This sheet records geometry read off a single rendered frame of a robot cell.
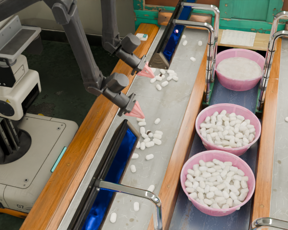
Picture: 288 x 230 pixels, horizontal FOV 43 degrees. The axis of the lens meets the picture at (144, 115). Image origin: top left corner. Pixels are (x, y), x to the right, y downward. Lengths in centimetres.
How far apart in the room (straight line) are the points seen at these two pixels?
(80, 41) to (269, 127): 83
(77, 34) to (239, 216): 86
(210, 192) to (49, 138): 121
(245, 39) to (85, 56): 102
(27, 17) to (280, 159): 279
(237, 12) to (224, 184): 104
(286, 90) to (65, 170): 106
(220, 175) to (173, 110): 39
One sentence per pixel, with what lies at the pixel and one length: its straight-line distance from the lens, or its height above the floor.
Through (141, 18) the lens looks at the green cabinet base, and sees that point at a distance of 225.
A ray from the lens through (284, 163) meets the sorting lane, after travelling 152.
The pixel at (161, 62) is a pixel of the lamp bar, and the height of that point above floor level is 107.
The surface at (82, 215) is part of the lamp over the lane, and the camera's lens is 92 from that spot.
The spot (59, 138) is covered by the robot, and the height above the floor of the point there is 28.
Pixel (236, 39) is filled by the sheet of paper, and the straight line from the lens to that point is 207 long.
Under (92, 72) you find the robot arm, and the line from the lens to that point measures 139.
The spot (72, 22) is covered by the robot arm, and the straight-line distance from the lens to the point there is 124.
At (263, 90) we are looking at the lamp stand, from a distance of 166.
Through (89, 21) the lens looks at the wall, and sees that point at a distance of 341.
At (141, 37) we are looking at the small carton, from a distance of 207.
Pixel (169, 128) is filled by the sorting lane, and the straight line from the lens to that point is 158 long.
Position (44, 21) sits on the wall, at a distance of 364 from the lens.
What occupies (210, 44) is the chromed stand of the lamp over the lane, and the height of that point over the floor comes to 104.
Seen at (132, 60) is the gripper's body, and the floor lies 91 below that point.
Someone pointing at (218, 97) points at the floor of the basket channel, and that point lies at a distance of 184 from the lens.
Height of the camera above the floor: 188
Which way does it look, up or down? 44 degrees down
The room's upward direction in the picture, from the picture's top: 5 degrees counter-clockwise
